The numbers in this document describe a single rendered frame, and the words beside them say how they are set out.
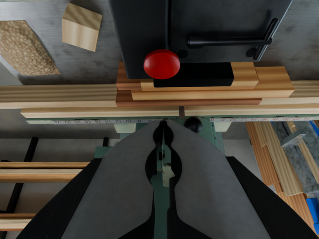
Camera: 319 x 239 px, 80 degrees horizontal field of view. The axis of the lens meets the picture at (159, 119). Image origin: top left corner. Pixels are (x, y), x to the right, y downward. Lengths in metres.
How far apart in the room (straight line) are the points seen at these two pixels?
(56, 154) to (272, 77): 2.88
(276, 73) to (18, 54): 0.40
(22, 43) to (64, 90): 0.10
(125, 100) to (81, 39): 0.11
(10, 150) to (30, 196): 0.76
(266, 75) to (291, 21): 0.08
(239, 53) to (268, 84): 0.16
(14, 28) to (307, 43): 0.41
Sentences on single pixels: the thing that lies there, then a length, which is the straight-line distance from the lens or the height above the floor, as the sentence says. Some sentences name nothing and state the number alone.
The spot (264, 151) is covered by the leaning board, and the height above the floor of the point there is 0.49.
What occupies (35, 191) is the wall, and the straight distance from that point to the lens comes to 2.99.
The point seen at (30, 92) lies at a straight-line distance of 0.43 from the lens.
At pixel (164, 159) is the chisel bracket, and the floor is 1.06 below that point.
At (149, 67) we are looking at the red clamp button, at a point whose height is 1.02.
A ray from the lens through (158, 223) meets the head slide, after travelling 0.37.
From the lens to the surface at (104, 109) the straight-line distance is 0.37.
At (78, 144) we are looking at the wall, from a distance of 2.97.
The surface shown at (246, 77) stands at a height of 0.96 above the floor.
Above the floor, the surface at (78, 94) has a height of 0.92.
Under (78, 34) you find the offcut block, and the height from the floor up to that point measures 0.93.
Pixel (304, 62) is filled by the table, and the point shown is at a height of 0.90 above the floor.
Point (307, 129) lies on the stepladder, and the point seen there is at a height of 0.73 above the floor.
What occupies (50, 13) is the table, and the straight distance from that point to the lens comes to 0.31.
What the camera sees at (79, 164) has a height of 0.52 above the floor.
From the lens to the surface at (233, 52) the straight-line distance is 0.19.
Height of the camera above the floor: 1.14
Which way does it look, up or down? 30 degrees down
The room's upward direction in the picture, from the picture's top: 180 degrees clockwise
